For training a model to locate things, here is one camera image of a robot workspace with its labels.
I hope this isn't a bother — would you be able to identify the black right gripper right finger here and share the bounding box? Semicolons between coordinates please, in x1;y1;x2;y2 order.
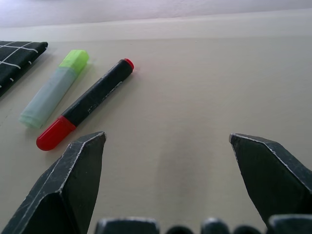
228;133;312;225

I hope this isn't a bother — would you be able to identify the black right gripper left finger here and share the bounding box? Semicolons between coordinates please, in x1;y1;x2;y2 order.
0;131;107;234

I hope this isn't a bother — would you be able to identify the black marker with red cap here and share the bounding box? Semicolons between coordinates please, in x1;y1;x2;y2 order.
36;58;135;152

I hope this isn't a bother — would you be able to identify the green highlighter pen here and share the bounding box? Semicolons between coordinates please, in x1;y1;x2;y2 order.
18;49;90;129

